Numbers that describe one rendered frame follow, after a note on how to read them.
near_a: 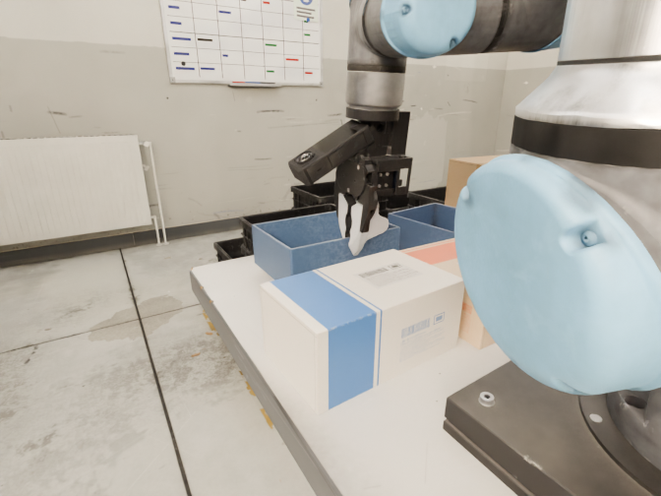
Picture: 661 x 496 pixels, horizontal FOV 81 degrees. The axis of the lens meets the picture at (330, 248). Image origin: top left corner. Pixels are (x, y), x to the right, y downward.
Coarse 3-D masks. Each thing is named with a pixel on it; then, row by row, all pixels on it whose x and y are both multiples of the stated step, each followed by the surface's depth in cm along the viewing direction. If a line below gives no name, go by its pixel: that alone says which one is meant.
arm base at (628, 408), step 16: (608, 400) 32; (624, 400) 29; (640, 400) 29; (656, 400) 27; (624, 416) 29; (640, 416) 28; (656, 416) 26; (624, 432) 29; (640, 432) 27; (656, 432) 26; (640, 448) 27; (656, 448) 26; (656, 464) 26
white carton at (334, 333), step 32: (384, 256) 51; (288, 288) 42; (320, 288) 42; (352, 288) 42; (384, 288) 42; (416, 288) 42; (448, 288) 43; (288, 320) 38; (320, 320) 36; (352, 320) 36; (384, 320) 38; (416, 320) 41; (448, 320) 45; (288, 352) 40; (320, 352) 35; (352, 352) 37; (384, 352) 40; (416, 352) 43; (320, 384) 36; (352, 384) 38
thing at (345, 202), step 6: (342, 198) 57; (348, 198) 57; (342, 204) 58; (348, 204) 57; (354, 204) 57; (342, 210) 58; (348, 210) 57; (342, 216) 58; (348, 216) 58; (342, 222) 59; (348, 222) 58; (342, 228) 59; (348, 228) 58; (342, 234) 59; (348, 234) 59
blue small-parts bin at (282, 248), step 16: (256, 224) 66; (272, 224) 67; (288, 224) 69; (304, 224) 71; (320, 224) 72; (336, 224) 74; (256, 240) 65; (272, 240) 58; (288, 240) 70; (304, 240) 72; (320, 240) 73; (336, 240) 57; (368, 240) 61; (384, 240) 62; (256, 256) 66; (272, 256) 60; (288, 256) 54; (304, 256) 55; (320, 256) 57; (336, 256) 58; (352, 256) 60; (272, 272) 61; (288, 272) 55; (304, 272) 56
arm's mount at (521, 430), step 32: (480, 384) 35; (512, 384) 35; (448, 416) 34; (480, 416) 32; (512, 416) 32; (544, 416) 31; (576, 416) 31; (608, 416) 31; (480, 448) 32; (512, 448) 29; (544, 448) 29; (576, 448) 29; (608, 448) 28; (512, 480) 29; (544, 480) 27; (576, 480) 26; (608, 480) 26; (640, 480) 26
